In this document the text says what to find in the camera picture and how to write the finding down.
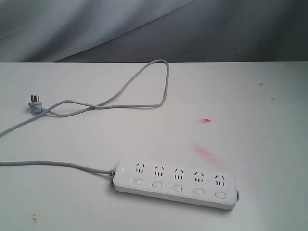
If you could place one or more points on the white five-outlet power strip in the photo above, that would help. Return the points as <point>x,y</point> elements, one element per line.
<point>191,185</point>

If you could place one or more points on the grey three-pin plug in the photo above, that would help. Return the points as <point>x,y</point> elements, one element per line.
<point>36,104</point>

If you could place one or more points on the grey backdrop cloth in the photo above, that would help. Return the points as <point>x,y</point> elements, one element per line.
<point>145,30</point>

